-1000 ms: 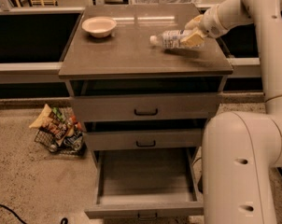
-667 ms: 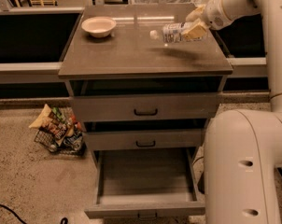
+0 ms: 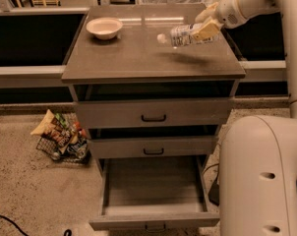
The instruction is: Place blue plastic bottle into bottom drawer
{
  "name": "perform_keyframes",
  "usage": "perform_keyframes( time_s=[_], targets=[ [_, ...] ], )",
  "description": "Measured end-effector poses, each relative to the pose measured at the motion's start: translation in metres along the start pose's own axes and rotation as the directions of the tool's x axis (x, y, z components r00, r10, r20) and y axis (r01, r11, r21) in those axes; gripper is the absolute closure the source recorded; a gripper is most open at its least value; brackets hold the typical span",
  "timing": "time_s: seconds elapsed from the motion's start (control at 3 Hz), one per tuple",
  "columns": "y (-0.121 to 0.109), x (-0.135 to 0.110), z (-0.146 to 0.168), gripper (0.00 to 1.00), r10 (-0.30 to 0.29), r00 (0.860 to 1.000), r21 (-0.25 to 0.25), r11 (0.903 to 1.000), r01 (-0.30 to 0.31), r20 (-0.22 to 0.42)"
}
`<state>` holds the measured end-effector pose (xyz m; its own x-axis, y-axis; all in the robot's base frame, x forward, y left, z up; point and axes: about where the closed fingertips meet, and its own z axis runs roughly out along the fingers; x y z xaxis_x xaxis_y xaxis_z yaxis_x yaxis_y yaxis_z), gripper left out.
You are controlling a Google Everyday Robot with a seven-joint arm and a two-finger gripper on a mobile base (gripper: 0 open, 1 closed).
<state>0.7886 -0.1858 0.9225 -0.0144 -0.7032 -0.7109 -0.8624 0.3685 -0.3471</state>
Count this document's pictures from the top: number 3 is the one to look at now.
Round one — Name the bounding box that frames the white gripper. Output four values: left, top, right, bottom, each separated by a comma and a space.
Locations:
191, 0, 248, 41

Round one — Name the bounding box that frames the clear plastic water bottle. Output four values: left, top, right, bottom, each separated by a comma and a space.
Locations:
156, 22, 221, 48

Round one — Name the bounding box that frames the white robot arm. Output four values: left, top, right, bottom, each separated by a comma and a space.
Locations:
195, 0, 297, 236

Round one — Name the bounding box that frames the grey drawer cabinet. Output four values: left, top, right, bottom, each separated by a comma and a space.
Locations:
61, 3, 247, 169

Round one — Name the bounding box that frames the middle grey drawer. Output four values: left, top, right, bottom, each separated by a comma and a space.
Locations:
89, 125, 218, 158

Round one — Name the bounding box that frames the grey drawer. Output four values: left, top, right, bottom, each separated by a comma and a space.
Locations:
74, 81, 234, 129
89, 155, 219, 232
89, 125, 218, 158

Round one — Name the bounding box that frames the top grey drawer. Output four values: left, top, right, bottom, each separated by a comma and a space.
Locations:
74, 81, 234, 129

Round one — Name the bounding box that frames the bottom grey drawer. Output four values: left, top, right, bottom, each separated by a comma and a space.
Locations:
89, 155, 219, 232

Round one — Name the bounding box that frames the white bowl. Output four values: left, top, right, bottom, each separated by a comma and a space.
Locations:
86, 18, 123, 40

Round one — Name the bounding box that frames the black power adapter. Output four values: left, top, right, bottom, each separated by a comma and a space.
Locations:
208, 178, 219, 206

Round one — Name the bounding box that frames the brown snack bag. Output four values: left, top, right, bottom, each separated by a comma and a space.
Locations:
42, 119, 73, 153

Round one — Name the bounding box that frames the yellow chip bag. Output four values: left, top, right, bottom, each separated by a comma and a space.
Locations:
30, 109, 54, 136

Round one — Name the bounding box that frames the black wire basket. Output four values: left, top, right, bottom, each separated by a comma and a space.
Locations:
35, 112, 91, 165

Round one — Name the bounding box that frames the black floor cable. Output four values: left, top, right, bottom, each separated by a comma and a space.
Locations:
0, 204, 73, 236

